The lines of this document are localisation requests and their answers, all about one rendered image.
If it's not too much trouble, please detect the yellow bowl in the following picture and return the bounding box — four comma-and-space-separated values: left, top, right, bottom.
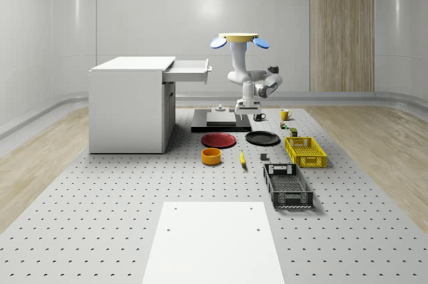
201, 147, 223, 166

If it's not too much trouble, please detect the white board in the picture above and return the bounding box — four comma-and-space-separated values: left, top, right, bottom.
141, 201, 286, 284

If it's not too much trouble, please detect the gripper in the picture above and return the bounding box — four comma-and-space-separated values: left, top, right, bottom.
234, 98, 263, 120

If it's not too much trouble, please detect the dark grey basket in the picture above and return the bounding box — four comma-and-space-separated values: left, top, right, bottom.
262, 162, 315, 210

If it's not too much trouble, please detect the yellow basket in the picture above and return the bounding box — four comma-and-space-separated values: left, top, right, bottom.
284, 136, 328, 168

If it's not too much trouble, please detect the white drawer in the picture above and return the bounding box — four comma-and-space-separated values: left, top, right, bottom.
162, 58, 213, 85

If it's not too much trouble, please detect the white cabinet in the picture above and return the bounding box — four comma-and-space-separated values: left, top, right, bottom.
88, 55, 177, 155

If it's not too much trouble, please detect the black stove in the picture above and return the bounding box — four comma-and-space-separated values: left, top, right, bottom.
191, 105, 252, 133

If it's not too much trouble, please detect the red plate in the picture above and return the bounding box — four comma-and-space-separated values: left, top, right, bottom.
201, 132, 237, 149

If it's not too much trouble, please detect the black plate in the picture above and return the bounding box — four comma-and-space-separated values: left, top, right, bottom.
244, 130, 282, 147

